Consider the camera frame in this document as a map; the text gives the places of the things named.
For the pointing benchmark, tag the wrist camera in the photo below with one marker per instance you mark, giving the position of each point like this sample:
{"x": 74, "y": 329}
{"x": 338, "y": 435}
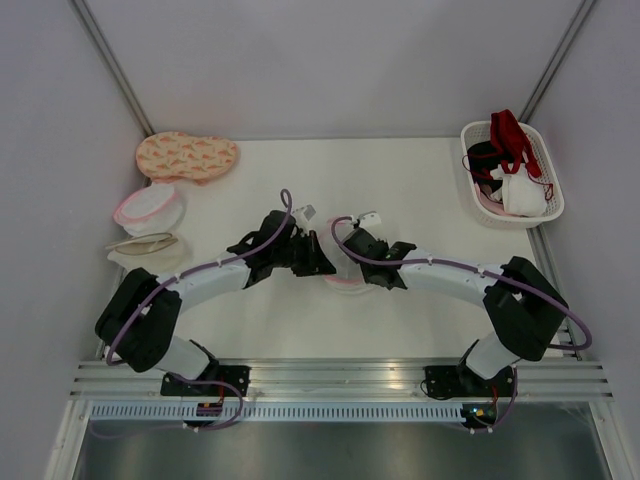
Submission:
{"x": 370, "y": 222}
{"x": 304, "y": 214}

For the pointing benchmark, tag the white bra in basket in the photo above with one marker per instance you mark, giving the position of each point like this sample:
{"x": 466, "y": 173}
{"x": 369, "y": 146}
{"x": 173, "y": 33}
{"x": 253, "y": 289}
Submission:
{"x": 522, "y": 195}

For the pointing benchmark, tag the pink garment in basket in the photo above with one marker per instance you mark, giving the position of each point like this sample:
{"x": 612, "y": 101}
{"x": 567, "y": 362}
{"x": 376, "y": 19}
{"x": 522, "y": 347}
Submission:
{"x": 483, "y": 193}

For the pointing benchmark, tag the red bra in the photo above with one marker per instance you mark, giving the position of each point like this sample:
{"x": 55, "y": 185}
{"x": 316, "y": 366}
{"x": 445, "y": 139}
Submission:
{"x": 506, "y": 135}

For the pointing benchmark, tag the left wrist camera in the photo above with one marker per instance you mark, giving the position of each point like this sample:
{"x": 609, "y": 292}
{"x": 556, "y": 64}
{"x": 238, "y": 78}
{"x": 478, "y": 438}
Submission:
{"x": 304, "y": 214}

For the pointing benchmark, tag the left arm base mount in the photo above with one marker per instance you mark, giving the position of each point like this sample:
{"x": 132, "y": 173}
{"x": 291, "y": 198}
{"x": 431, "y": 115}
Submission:
{"x": 220, "y": 381}

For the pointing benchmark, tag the black bra in basket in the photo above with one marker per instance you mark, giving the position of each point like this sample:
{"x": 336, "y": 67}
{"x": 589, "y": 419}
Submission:
{"x": 483, "y": 158}

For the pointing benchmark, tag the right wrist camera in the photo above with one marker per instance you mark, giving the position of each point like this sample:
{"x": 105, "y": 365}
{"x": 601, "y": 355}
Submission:
{"x": 370, "y": 222}

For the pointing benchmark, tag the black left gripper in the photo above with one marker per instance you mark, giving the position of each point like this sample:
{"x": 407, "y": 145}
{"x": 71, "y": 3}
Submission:
{"x": 315, "y": 262}

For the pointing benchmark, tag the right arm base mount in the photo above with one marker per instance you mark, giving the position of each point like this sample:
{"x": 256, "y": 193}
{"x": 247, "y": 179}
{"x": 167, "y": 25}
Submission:
{"x": 445, "y": 382}

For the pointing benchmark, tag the right aluminium corner post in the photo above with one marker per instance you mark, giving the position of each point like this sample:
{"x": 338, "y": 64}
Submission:
{"x": 559, "y": 55}

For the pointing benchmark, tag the left aluminium corner post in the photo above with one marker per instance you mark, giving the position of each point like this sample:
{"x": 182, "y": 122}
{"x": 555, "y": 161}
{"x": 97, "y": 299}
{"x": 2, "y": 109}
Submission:
{"x": 96, "y": 36}

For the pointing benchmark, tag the white mesh laundry bag pink zipper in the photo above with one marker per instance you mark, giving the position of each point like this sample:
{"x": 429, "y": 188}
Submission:
{"x": 348, "y": 278}

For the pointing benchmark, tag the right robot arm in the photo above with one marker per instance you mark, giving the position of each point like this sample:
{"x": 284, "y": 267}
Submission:
{"x": 524, "y": 309}

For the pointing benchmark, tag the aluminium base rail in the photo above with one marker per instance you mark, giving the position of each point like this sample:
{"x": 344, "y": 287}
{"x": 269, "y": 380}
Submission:
{"x": 560, "y": 379}

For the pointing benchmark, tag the small white mesh laundry bag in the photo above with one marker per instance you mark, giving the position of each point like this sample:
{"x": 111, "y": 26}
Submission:
{"x": 154, "y": 209}

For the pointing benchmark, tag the white plastic basket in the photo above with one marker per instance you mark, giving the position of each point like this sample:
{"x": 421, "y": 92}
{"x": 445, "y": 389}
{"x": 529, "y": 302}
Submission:
{"x": 497, "y": 215}

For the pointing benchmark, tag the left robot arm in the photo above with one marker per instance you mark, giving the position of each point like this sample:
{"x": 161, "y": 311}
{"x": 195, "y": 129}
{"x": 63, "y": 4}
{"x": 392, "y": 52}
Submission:
{"x": 138, "y": 324}

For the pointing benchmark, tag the aluminium corner post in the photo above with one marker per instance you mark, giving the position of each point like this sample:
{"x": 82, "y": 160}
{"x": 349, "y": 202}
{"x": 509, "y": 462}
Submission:
{"x": 559, "y": 55}
{"x": 96, "y": 36}

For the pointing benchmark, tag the white slotted cable duct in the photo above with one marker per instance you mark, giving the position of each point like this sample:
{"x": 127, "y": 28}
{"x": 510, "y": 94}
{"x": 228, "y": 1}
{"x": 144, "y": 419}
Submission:
{"x": 448, "y": 412}

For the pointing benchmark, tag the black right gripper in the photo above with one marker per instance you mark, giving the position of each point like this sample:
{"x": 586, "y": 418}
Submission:
{"x": 365, "y": 275}

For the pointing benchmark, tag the peach floral bra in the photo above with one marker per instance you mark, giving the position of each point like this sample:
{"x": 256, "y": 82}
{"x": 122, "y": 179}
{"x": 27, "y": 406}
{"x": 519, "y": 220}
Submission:
{"x": 171, "y": 156}

